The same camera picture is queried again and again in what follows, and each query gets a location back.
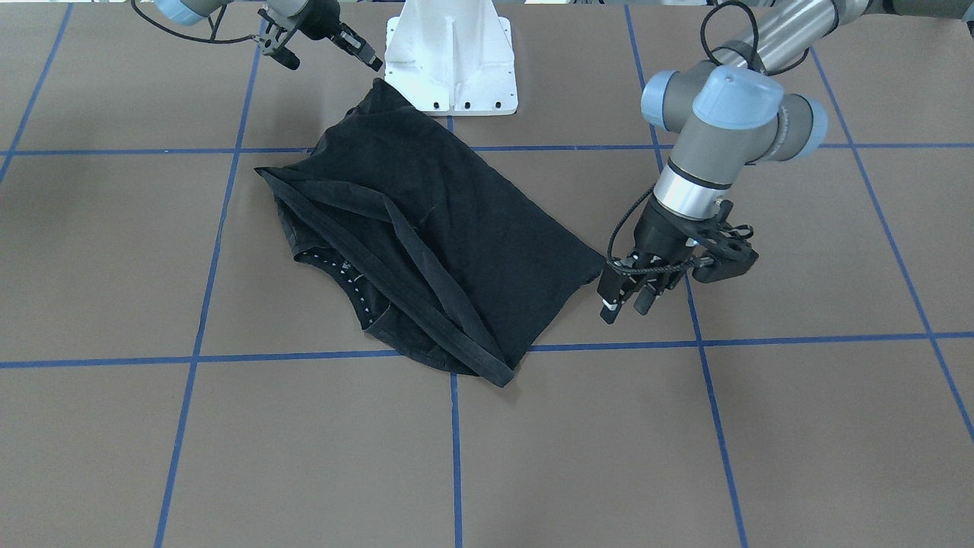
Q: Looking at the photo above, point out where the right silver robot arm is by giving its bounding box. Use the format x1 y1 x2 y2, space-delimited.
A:
129 1 384 72

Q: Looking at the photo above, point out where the black graphic t-shirt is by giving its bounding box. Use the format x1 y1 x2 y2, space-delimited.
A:
257 79 604 387

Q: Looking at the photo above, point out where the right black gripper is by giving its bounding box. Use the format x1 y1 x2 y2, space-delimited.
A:
257 1 384 72

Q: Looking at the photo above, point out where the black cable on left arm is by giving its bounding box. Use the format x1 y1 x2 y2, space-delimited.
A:
605 0 815 263

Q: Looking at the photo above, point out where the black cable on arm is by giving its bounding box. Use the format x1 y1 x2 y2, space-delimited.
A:
129 0 267 45
605 0 815 263

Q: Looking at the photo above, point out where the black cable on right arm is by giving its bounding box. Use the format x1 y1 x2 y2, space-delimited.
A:
129 0 267 45

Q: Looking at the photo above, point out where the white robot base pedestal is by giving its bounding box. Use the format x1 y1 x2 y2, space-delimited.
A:
385 1 519 116

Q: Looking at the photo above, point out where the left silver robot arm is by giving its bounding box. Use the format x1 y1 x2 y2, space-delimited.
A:
598 1 972 323

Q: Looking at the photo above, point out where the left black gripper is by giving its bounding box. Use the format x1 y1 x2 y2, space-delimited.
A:
598 194 759 325

